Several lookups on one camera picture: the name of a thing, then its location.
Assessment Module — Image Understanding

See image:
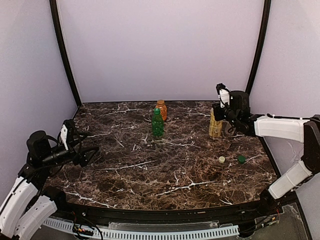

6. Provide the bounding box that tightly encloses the yellow tea bottle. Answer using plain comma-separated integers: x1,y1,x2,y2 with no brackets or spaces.
208,108,223,138

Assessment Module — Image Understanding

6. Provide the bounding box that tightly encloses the coffee latte bottle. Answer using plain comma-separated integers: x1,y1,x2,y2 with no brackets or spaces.
224,121,237,137

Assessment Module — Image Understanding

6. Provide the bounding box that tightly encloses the cream bottle cap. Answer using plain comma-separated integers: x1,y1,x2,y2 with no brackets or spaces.
218,156,226,164

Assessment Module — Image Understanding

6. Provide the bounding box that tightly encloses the green bottle cap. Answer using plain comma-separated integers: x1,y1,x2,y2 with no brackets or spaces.
237,155,246,164

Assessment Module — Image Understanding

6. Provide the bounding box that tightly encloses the green soda bottle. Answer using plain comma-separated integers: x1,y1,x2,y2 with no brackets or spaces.
151,108,165,139

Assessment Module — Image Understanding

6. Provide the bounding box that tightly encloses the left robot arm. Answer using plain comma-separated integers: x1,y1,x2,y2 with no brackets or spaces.
0,119,99,240

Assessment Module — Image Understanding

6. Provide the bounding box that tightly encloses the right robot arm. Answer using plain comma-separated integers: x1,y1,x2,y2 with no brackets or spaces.
212,83,320,200

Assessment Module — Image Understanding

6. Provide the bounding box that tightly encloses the orange drink bottle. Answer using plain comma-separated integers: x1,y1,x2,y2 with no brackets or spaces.
156,99,167,122

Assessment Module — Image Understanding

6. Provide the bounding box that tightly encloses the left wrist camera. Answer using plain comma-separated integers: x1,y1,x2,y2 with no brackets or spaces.
60,124,69,151

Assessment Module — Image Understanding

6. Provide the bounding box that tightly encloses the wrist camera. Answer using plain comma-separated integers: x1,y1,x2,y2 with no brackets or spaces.
60,124,69,151
216,83,230,108

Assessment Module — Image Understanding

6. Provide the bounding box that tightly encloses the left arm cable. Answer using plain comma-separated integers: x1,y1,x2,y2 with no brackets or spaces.
17,134,88,201

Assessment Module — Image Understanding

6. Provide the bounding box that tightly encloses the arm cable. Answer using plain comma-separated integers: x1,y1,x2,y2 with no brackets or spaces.
17,134,88,201
266,113,313,120

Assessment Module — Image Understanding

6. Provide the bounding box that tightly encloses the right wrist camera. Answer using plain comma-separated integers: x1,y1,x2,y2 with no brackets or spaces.
216,83,230,108

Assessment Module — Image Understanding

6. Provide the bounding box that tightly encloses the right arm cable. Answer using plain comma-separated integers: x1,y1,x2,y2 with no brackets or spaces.
266,113,313,120

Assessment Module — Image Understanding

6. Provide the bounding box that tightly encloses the white slotted cable duct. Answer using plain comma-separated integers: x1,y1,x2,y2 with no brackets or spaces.
42,217,240,240

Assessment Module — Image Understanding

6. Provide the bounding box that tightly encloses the black front rail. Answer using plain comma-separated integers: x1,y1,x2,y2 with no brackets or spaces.
50,199,284,226

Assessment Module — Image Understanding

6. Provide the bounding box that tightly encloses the left black frame post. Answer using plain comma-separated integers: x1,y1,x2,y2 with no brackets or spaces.
49,0,82,108

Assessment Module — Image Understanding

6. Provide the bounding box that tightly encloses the black frame post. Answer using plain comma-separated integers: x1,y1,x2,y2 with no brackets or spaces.
49,0,82,108
245,0,272,95

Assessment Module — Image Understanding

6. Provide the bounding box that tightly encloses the right black frame post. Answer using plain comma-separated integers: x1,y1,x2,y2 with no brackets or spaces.
245,0,272,95

